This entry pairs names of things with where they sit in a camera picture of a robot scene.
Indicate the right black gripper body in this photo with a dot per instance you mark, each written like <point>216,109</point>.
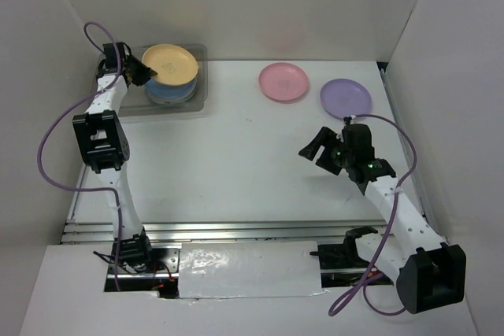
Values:
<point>342,156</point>

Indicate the cream plate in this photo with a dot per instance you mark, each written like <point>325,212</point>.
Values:
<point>170,100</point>

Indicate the clear plastic bin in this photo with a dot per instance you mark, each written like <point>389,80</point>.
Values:
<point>136,103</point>

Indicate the blue plate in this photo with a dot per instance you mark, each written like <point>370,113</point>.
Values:
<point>169,92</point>

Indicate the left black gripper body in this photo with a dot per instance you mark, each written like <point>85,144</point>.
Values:
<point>127,64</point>

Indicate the white cover sheet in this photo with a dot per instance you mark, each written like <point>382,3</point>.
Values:
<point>249,270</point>

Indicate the orange plate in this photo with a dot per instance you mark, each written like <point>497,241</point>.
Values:
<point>173,65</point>

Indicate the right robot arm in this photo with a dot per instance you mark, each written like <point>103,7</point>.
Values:
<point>426,271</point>

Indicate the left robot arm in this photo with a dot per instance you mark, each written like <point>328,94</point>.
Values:
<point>105,150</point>

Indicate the aluminium rail frame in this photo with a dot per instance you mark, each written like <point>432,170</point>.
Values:
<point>232,171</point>

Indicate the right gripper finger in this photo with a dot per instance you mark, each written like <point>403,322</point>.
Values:
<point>324,139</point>
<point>329,160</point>

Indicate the pink plate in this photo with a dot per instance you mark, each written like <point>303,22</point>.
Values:
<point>283,82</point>

